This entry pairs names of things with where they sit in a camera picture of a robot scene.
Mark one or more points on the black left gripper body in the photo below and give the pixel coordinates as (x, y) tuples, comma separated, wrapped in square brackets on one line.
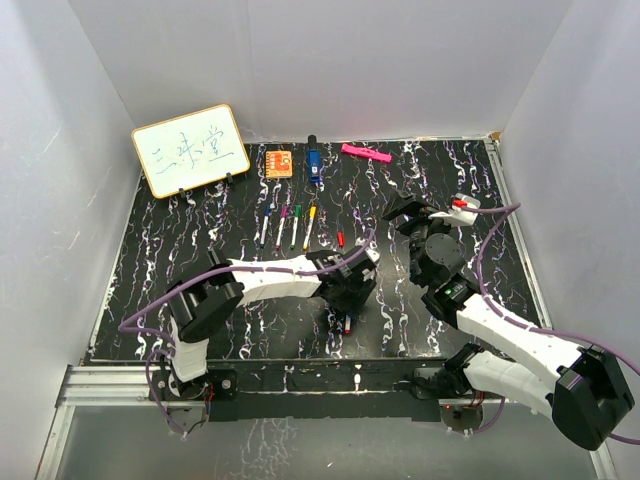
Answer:
[(351, 297)]

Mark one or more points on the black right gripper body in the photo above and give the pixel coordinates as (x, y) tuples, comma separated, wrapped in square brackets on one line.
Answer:
[(419, 232)]

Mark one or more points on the yellow marker pen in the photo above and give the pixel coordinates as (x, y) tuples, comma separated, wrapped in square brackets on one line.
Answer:
[(309, 228)]

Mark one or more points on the green marker pen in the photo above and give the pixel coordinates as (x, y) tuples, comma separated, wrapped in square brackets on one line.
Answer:
[(295, 225)]

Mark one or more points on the purple marker pen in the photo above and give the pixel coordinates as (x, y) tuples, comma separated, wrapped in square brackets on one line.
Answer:
[(282, 220)]

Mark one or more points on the blue marker pen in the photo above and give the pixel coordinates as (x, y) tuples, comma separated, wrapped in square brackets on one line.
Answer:
[(265, 224)]

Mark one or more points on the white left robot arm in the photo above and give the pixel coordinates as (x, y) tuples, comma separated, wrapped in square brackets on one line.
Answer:
[(198, 308)]

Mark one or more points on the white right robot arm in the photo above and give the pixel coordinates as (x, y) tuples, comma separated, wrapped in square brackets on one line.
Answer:
[(580, 387)]

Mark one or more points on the pink plastic clip bar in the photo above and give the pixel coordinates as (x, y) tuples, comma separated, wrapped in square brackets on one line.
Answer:
[(367, 153)]

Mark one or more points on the blue stapler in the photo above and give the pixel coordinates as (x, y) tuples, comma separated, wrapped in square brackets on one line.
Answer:
[(314, 163)]

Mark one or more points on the small orange notebook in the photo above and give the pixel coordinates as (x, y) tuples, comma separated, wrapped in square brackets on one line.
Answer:
[(278, 164)]

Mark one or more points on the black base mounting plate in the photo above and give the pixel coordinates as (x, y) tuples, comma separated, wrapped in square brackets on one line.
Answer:
[(317, 389)]

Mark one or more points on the small yellow-framed whiteboard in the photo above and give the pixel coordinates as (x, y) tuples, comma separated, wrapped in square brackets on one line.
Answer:
[(190, 151)]

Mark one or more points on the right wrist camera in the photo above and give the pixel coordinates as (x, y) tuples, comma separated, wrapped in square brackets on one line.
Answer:
[(456, 215)]

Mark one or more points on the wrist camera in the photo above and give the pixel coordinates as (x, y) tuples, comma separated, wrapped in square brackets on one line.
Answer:
[(456, 215), (372, 259)]

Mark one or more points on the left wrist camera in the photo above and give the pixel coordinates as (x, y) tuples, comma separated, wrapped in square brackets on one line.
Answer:
[(372, 259)]

